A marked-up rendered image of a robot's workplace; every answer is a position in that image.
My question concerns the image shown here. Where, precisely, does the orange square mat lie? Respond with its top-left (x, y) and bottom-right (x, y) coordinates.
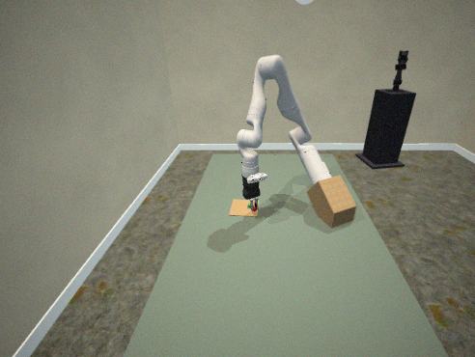
top-left (229, 200), bottom-right (258, 217)

